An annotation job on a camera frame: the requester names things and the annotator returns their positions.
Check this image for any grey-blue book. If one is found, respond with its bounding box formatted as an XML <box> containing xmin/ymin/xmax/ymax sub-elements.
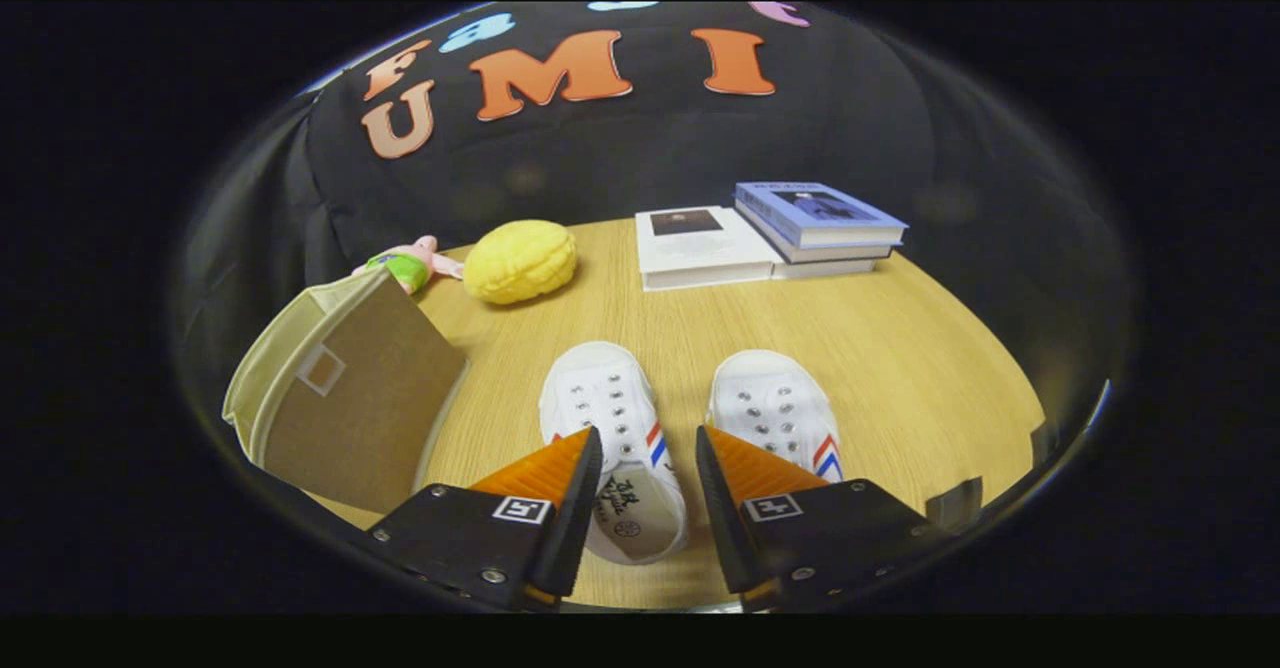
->
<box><xmin>737</xmin><ymin>206</ymin><xmax>894</xmax><ymax>264</ymax></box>

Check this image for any pink and green plush toy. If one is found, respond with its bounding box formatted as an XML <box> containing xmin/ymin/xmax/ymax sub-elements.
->
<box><xmin>351</xmin><ymin>235</ymin><xmax>466</xmax><ymax>295</ymax></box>

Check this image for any white striped canvas shoe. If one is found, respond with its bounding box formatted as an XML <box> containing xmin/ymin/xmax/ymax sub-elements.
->
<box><xmin>538</xmin><ymin>341</ymin><xmax>689</xmax><ymax>565</ymax></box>
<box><xmin>706</xmin><ymin>350</ymin><xmax>844</xmax><ymax>482</ymax></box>

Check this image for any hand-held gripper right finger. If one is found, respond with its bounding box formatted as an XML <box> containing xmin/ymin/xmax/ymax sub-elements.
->
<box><xmin>695</xmin><ymin>424</ymin><xmax>951</xmax><ymax>611</ymax></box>

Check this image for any beige fabric storage box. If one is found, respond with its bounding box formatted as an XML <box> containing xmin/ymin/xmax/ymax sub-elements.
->
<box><xmin>222</xmin><ymin>266</ymin><xmax>469</xmax><ymax>515</ymax></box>

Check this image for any black table edge bracket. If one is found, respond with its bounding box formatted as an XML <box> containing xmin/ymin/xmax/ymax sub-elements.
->
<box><xmin>925</xmin><ymin>477</ymin><xmax>985</xmax><ymax>535</ymax></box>

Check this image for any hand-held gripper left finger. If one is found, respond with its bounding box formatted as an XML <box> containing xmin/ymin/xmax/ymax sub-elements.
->
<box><xmin>365</xmin><ymin>426</ymin><xmax>605</xmax><ymax>611</ymax></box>

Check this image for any yellow plush bread toy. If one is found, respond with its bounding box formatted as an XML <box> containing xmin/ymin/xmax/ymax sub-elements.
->
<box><xmin>463</xmin><ymin>220</ymin><xmax>578</xmax><ymax>306</ymax></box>

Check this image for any blue book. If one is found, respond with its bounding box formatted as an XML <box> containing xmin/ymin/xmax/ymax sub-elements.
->
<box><xmin>734</xmin><ymin>182</ymin><xmax>909</xmax><ymax>249</ymax></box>

